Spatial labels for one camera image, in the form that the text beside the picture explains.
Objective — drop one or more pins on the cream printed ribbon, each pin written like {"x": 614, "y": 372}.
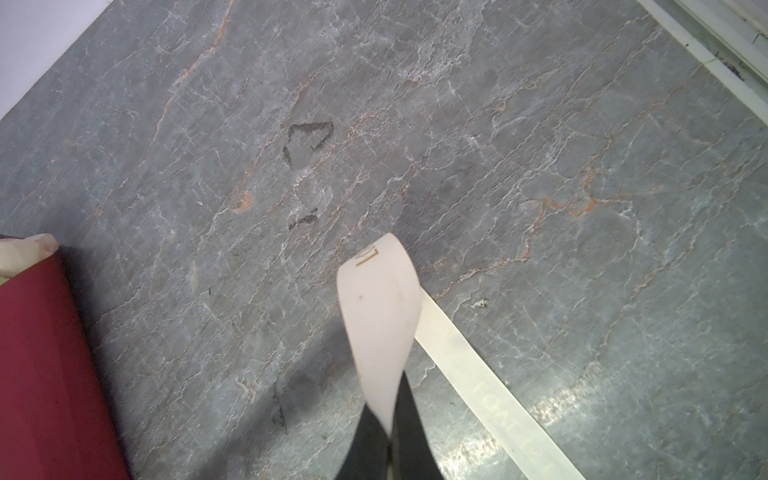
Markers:
{"x": 385, "y": 311}

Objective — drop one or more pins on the dark red wrapping paper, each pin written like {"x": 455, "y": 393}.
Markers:
{"x": 55, "y": 419}

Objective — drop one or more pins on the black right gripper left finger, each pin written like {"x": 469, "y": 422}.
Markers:
{"x": 368, "y": 455}

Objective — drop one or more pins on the cream fake rose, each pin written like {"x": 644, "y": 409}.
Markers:
{"x": 18, "y": 255}

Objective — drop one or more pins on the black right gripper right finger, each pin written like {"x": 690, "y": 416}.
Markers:
{"x": 411, "y": 457}

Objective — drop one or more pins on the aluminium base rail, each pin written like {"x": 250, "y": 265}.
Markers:
{"x": 727, "y": 37}

